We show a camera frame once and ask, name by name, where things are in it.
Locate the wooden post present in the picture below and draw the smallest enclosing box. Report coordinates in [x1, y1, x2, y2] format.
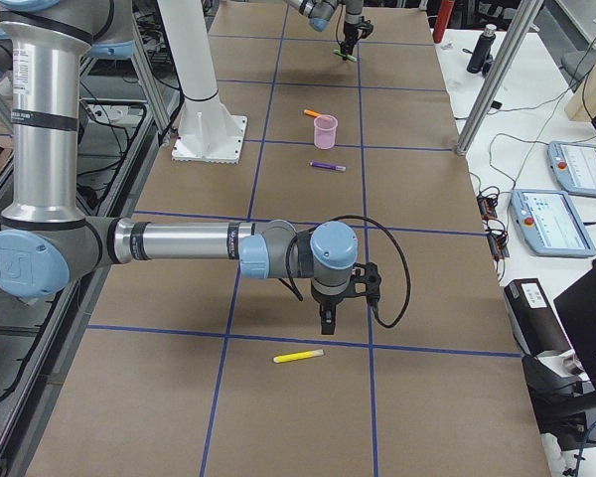
[565, 64, 596, 121]

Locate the aluminium frame post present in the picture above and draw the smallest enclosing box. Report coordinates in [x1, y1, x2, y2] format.
[455, 0, 544, 156]

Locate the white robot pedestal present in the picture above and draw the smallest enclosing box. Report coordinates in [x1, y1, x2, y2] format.
[158, 0, 247, 164]

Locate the black box with label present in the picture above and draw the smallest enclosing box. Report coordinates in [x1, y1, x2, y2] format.
[503, 278, 571, 357]

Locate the near teach pendant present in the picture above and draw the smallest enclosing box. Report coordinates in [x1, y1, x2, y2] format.
[511, 189, 596, 258]

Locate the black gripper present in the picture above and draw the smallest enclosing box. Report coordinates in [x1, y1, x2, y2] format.
[340, 22, 360, 61]
[311, 286, 354, 334]

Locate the far teach pendant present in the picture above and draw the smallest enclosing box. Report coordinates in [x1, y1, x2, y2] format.
[547, 141, 596, 198]

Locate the camera cable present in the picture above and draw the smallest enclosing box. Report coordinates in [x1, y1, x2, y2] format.
[284, 214, 411, 329]

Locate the green marker pen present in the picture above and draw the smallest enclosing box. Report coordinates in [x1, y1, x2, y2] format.
[333, 50, 358, 63]

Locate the orange black connector hub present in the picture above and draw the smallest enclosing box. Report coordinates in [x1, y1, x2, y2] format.
[477, 195, 498, 220]

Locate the yellow marker pen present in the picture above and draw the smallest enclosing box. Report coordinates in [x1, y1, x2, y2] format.
[272, 349, 325, 364]

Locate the purple marker pen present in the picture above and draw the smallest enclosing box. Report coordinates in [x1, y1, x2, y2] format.
[309, 161, 347, 172]

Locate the red bottle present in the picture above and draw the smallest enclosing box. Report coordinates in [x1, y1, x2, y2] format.
[432, 0, 454, 44]

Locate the black monitor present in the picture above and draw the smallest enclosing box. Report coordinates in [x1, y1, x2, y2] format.
[554, 264, 596, 384]

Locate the teach pendant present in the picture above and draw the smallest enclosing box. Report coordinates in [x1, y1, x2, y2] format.
[547, 141, 596, 198]
[511, 189, 596, 258]

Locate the black water bottle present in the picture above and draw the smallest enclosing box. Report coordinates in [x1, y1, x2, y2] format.
[466, 24, 497, 75]

